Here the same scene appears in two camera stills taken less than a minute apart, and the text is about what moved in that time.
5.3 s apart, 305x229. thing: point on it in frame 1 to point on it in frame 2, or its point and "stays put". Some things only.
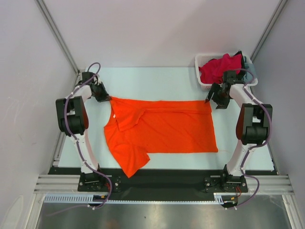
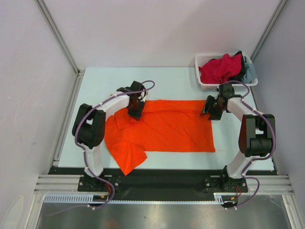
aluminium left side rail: x=56 y=160 stays put
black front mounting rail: x=161 y=183 stays put
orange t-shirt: x=135 y=127 stays put
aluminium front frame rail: x=54 y=183 stays put
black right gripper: x=219 y=93 to x=212 y=109
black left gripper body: x=98 y=87 to x=135 y=110
